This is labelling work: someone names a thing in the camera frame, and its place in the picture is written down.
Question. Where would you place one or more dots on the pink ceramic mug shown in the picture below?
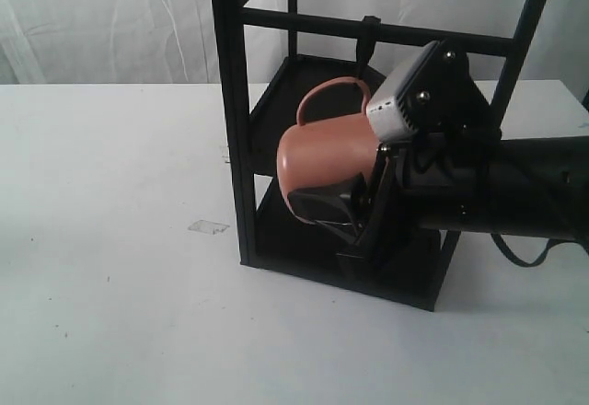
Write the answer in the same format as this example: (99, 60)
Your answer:
(321, 153)

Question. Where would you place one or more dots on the black metal shelf rack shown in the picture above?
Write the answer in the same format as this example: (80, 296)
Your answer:
(269, 238)

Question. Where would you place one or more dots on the white backdrop curtain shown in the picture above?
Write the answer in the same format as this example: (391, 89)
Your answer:
(172, 41)

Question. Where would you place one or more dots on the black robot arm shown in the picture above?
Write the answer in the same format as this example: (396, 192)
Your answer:
(525, 187)

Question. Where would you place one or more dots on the black metal hook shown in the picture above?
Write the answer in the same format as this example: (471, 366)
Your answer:
(365, 44)

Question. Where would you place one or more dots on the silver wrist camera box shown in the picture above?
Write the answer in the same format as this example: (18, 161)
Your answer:
(409, 99)

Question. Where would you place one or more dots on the clear tape piece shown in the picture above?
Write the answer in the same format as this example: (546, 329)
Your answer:
(208, 227)

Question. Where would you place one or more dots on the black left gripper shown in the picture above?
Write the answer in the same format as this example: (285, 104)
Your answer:
(437, 162)

